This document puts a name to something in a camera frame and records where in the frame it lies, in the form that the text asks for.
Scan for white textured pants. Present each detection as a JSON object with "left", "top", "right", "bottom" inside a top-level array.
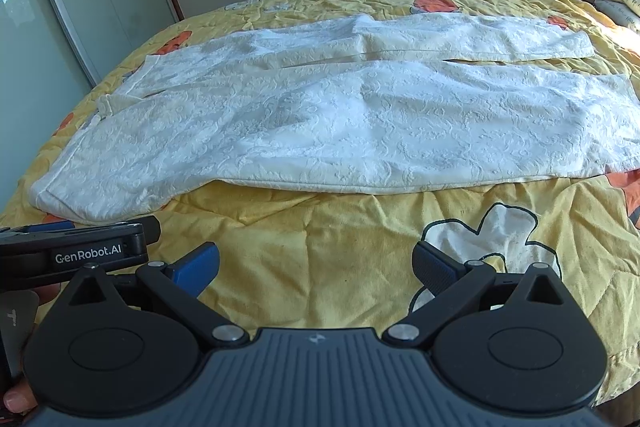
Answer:
[{"left": 29, "top": 13, "right": 639, "bottom": 223}]

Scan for person's left hand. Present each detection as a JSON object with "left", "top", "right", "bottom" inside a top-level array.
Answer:
[{"left": 1, "top": 283, "right": 61, "bottom": 425}]

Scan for yellow carrot print quilt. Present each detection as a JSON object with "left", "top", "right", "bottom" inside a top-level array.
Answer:
[{"left": 0, "top": 0, "right": 640, "bottom": 408}]

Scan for frosted glass wardrobe door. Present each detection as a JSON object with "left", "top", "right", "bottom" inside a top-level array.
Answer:
[{"left": 1, "top": 0, "right": 178, "bottom": 202}]

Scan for folded cream blanket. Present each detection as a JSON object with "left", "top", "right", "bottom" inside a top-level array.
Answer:
[{"left": 594, "top": 0, "right": 640, "bottom": 32}]

